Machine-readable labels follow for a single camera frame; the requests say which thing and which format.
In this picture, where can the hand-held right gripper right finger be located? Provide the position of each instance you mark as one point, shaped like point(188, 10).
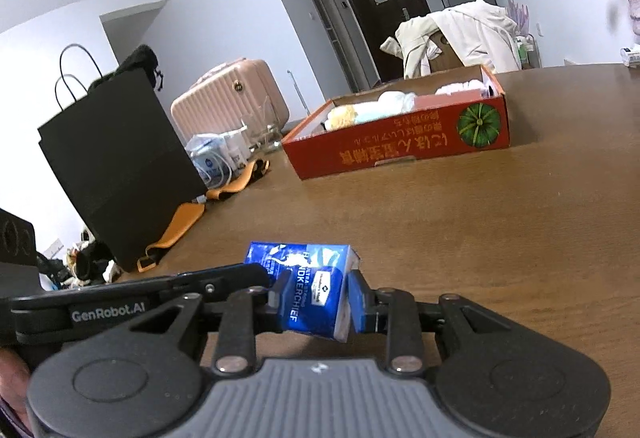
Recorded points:
point(356, 298)

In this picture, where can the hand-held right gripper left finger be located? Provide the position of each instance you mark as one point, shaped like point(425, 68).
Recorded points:
point(275, 303)

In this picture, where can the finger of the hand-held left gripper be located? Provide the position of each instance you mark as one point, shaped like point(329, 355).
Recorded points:
point(225, 275)

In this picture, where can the blue tissue pack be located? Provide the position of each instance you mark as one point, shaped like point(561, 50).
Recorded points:
point(310, 288)

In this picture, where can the red cardboard box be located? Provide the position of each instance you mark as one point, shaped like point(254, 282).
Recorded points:
point(380, 143)

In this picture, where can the white and yellow alpaca plush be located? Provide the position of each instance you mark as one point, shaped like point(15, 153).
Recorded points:
point(342, 118)

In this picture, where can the blue fluffy plush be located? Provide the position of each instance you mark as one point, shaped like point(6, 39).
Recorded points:
point(370, 113)

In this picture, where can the purple towel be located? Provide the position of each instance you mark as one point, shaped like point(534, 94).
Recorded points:
point(462, 88)

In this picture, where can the person's left hand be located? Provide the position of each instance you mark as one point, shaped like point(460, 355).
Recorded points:
point(12, 383)

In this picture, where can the plastic bag with blue jar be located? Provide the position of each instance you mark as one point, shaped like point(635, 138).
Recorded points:
point(210, 163)

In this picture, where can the small white bottle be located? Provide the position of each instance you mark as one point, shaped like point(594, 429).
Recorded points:
point(236, 150)

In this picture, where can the clear glass cup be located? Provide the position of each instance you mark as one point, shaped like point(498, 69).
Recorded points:
point(267, 138)

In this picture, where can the black paper bag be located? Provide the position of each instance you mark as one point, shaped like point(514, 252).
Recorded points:
point(125, 168)

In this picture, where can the pink suitcase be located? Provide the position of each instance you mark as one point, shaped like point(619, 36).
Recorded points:
point(225, 93)

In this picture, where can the thin white pole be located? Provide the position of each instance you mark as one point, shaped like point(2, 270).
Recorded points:
point(297, 90)

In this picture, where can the black cloth pouch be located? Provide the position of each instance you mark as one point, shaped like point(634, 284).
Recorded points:
point(140, 58)

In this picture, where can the brown cardboard box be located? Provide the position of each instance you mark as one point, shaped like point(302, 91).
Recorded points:
point(445, 58)

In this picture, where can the dark entrance door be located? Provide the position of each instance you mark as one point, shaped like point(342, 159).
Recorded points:
point(385, 33)

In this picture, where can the interior side door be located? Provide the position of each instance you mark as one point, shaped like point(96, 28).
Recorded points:
point(330, 28)

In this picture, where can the beige coat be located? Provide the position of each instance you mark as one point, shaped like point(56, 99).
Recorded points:
point(480, 33)

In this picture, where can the green bottle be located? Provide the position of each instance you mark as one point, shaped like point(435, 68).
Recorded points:
point(524, 53)

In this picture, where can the purple lavender bunch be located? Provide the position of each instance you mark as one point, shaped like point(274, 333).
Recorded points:
point(517, 13)

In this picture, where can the pink vase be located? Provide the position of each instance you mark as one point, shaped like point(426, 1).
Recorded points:
point(632, 3)

